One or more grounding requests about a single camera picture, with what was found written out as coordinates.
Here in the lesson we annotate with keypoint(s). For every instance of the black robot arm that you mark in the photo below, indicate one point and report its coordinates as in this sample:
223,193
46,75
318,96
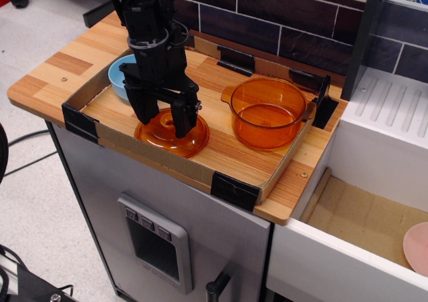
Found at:
151,20

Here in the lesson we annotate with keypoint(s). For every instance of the white toy sink unit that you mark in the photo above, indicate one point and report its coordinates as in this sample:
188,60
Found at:
344,242

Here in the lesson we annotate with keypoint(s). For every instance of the orange transparent pot lid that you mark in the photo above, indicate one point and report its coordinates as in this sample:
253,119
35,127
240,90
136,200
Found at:
160,132

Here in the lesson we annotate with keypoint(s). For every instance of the grey toy dishwasher cabinet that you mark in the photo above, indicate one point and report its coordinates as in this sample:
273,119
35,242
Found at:
159,238

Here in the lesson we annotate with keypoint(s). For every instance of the black equipment with cables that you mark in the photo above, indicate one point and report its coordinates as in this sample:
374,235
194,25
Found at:
18,283

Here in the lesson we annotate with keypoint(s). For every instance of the orange transparent pot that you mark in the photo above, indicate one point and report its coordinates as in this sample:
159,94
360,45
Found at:
267,113

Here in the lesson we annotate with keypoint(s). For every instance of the black cabinet door handle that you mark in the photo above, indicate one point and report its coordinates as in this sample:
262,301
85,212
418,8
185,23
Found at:
214,289

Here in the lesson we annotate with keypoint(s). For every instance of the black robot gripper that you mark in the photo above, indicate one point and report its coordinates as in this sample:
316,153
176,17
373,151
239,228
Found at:
159,76

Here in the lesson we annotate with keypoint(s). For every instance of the pink plate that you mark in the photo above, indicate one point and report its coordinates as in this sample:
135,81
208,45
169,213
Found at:
415,248

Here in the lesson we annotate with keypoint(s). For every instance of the dark shelf upright post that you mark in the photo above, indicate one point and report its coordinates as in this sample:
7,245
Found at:
360,53

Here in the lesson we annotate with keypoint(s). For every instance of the light blue bowl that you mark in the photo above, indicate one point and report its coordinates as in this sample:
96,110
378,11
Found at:
116,77

